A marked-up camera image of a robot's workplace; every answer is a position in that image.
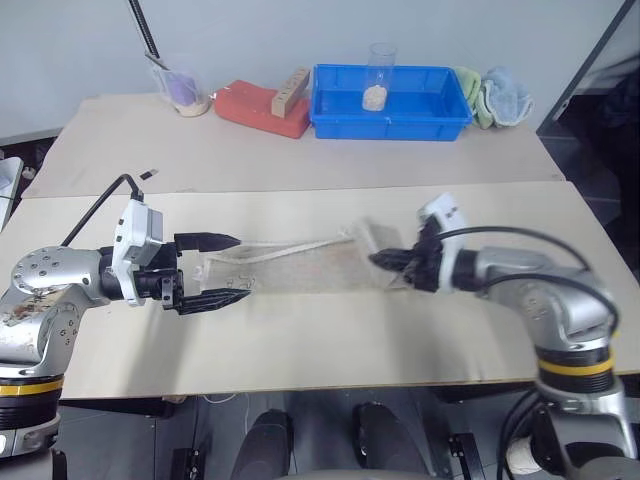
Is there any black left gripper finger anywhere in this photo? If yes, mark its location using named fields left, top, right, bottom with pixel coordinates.
left=173, top=231, right=242, bottom=254
left=177, top=286, right=252, bottom=318

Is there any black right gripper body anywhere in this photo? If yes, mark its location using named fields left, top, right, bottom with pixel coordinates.
left=402, top=222, right=445, bottom=294

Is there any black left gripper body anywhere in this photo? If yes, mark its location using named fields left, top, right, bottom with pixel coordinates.
left=133, top=240, right=185, bottom=312

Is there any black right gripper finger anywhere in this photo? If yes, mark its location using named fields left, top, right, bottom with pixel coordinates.
left=394, top=263, right=422, bottom=291
left=368, top=247, right=417, bottom=274

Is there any clear plastic bag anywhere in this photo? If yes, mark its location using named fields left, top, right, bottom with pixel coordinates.
left=191, top=216, right=407, bottom=297

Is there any dark rounded shape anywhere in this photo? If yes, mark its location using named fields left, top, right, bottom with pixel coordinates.
left=235, top=407, right=296, bottom=480
left=351, top=401, right=430, bottom=480

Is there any blue plastic bin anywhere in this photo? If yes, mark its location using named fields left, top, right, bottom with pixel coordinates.
left=308, top=63, right=474, bottom=142

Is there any purple brush in cup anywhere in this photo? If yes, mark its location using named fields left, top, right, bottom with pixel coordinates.
left=166, top=69, right=197, bottom=106

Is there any clear plastic cup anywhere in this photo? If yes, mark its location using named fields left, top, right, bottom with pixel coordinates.
left=148, top=51, right=211, bottom=119

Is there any green cloth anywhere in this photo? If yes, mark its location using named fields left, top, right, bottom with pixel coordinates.
left=452, top=65, right=494, bottom=130

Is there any wooden block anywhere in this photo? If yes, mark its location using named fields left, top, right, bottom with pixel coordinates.
left=271, top=66, right=311, bottom=118

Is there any light blue cloth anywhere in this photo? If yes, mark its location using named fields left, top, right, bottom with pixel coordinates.
left=480, top=65, right=535, bottom=129

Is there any white box at edge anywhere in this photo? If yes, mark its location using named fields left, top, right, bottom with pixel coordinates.
left=0, top=155, right=24, bottom=234

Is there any clear glass jar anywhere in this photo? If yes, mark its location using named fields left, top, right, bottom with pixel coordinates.
left=360, top=42, right=399, bottom=112

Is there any black ribbed rod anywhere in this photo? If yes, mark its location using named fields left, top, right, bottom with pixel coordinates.
left=126, top=0, right=162, bottom=60

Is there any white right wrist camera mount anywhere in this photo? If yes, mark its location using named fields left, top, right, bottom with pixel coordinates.
left=416, top=192, right=472, bottom=294

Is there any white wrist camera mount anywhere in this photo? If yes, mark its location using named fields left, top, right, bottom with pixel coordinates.
left=110, top=198, right=165, bottom=307
left=416, top=192, right=472, bottom=294

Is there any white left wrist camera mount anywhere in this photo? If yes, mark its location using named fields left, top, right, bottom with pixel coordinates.
left=110, top=198, right=165, bottom=307

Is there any white thin cord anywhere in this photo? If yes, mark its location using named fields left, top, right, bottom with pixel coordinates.
left=200, top=391, right=252, bottom=432

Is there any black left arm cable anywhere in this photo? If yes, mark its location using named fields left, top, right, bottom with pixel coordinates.
left=59, top=169, right=161, bottom=249

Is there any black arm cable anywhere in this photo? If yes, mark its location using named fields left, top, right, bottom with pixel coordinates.
left=59, top=169, right=161, bottom=249
left=433, top=226, right=622, bottom=354

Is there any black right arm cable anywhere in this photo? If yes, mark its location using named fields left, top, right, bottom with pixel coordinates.
left=433, top=226, right=622, bottom=354

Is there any dark monitor frame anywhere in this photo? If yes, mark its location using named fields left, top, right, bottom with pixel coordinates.
left=535, top=0, right=640, bottom=231

